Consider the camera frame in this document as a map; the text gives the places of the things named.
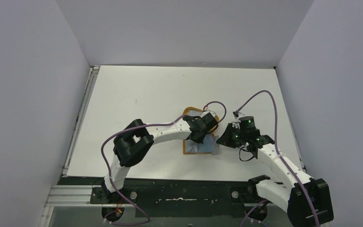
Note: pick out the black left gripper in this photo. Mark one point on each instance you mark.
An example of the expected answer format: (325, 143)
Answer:
(200, 140)

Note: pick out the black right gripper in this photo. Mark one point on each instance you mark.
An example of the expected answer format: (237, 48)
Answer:
(228, 137)

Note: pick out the orange leather card holder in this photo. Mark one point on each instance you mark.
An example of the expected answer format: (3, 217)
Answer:
(194, 153)

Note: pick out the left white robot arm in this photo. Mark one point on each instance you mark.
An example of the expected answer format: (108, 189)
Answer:
(132, 144)

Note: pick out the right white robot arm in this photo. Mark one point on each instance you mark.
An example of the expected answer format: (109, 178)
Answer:
(306, 200)

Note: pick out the left stack credit card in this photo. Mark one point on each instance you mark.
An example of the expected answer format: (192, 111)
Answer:
(194, 113)

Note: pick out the tan oval tray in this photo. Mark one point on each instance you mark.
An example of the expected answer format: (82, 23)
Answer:
(185, 111)

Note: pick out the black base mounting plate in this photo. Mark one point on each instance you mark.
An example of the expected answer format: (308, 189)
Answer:
(189, 198)

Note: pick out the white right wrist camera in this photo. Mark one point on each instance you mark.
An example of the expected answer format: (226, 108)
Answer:
(238, 115)

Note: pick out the aluminium side rail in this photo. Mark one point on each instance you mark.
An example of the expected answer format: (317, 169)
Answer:
(94, 70)

